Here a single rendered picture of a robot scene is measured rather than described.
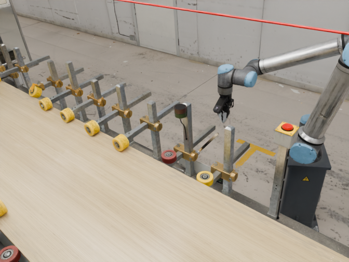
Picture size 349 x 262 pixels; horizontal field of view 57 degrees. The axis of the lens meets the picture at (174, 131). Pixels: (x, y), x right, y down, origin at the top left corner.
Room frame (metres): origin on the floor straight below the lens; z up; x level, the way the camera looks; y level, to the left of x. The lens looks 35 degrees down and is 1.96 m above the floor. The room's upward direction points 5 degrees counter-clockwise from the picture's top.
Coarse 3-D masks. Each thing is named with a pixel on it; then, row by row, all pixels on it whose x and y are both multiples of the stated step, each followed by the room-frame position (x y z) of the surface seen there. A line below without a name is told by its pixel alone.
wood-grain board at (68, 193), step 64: (0, 128) 1.70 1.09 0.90; (64, 128) 1.64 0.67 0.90; (0, 192) 1.12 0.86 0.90; (64, 192) 1.09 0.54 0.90; (128, 192) 1.05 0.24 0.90; (192, 192) 1.02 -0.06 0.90; (64, 256) 0.74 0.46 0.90; (128, 256) 0.72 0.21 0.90; (192, 256) 0.70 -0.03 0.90; (256, 256) 0.68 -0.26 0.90; (320, 256) 0.65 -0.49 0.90
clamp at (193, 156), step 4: (180, 144) 1.42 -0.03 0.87; (176, 148) 1.39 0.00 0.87; (180, 148) 1.39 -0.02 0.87; (176, 152) 1.39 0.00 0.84; (184, 152) 1.35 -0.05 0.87; (192, 152) 1.34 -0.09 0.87; (184, 156) 1.35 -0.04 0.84; (188, 156) 1.33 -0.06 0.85; (192, 156) 1.32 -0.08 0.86; (196, 156) 1.33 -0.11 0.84; (188, 160) 1.33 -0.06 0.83; (192, 160) 1.31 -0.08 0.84
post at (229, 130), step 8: (224, 128) 1.19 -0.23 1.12; (232, 128) 1.18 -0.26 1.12; (224, 136) 1.19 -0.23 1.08; (232, 136) 1.18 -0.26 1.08; (224, 144) 1.19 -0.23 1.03; (232, 144) 1.18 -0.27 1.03; (224, 152) 1.19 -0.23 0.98; (232, 152) 1.18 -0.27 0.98; (224, 160) 1.18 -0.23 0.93; (232, 160) 1.18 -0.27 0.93; (224, 168) 1.18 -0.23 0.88; (232, 168) 1.19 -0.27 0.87; (224, 184) 1.18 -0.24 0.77
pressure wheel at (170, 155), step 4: (164, 152) 1.32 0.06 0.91; (168, 152) 1.32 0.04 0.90; (172, 152) 1.31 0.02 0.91; (164, 156) 1.28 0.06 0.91; (168, 156) 1.28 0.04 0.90; (172, 156) 1.28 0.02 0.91; (176, 156) 1.29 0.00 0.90; (164, 160) 1.27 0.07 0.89; (168, 160) 1.26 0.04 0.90; (172, 160) 1.26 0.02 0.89
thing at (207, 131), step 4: (212, 124) 1.61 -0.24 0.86; (208, 128) 1.57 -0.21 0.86; (212, 128) 1.57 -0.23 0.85; (204, 132) 1.53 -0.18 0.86; (208, 132) 1.54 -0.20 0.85; (196, 136) 1.50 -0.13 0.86; (200, 136) 1.49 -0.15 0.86; (204, 136) 1.51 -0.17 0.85; (196, 140) 1.46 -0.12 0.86; (200, 140) 1.48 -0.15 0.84; (196, 144) 1.45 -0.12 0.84; (180, 152) 1.36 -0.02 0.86; (180, 156) 1.34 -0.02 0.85; (176, 160) 1.32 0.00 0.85; (168, 164) 1.28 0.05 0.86; (172, 164) 1.29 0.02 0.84
